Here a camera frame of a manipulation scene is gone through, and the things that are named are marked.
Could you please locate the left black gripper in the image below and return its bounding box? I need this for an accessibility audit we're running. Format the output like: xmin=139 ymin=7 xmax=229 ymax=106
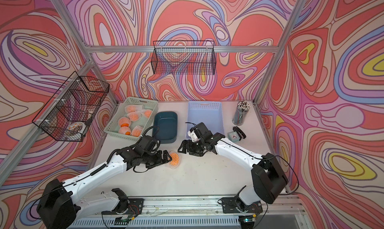
xmin=141 ymin=149 xmax=174 ymax=170

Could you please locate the black wire basket left wall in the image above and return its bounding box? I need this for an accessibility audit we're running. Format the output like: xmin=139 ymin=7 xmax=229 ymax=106
xmin=32 ymin=72 xmax=110 ymax=142

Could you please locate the black wire basket back wall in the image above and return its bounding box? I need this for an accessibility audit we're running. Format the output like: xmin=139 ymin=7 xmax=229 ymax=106
xmin=151 ymin=40 xmax=217 ymax=76

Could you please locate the netted orange left middle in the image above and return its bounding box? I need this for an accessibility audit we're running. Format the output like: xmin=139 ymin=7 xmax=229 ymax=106
xmin=118 ymin=117 xmax=132 ymax=127

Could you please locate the netted orange back right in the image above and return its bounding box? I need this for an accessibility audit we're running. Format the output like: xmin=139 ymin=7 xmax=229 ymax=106
xmin=141 ymin=109 xmax=153 ymax=119

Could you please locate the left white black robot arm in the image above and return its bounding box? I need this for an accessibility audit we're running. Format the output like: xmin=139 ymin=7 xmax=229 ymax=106
xmin=37 ymin=136 xmax=172 ymax=229

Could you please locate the cup of pencils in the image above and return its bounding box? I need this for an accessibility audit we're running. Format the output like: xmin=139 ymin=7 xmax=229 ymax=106
xmin=232 ymin=101 xmax=251 ymax=126

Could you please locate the small teal alarm clock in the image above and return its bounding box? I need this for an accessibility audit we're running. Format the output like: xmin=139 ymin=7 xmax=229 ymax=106
xmin=228 ymin=131 xmax=242 ymax=143

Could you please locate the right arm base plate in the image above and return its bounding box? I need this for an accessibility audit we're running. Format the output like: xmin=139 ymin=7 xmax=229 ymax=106
xmin=218 ymin=197 xmax=263 ymax=215

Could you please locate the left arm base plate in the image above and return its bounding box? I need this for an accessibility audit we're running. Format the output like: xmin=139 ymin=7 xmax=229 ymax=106
xmin=102 ymin=198 xmax=144 ymax=216

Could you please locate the netted orange front left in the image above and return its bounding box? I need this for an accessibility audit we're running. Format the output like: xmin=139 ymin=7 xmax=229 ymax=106
xmin=118 ymin=126 xmax=132 ymax=135

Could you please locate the netted orange back left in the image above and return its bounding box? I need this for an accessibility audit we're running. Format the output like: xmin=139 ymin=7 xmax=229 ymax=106
xmin=124 ymin=104 xmax=143 ymax=114

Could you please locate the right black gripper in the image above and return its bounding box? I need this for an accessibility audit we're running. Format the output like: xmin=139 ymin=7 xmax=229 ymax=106
xmin=178 ymin=138 xmax=206 ymax=157

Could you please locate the dark teal plastic tub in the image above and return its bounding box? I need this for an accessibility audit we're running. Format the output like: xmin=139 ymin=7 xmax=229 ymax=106
xmin=153 ymin=111 xmax=178 ymax=144

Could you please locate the item in left wire basket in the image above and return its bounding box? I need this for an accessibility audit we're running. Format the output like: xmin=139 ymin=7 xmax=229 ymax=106
xmin=65 ymin=122 xmax=86 ymax=139

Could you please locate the light blue plastic basket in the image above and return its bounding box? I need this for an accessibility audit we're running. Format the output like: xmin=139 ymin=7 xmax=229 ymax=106
xmin=186 ymin=101 xmax=225 ymax=140

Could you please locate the black wire basket wall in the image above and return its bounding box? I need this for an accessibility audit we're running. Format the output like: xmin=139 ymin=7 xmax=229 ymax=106
xmin=151 ymin=40 xmax=217 ymax=76
xmin=32 ymin=72 xmax=110 ymax=142

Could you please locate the green plastic basket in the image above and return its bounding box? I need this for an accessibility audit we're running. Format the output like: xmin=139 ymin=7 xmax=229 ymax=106
xmin=104 ymin=97 xmax=158 ymax=141

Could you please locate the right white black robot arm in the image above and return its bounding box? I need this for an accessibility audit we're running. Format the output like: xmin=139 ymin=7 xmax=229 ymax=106
xmin=178 ymin=123 xmax=288 ymax=213

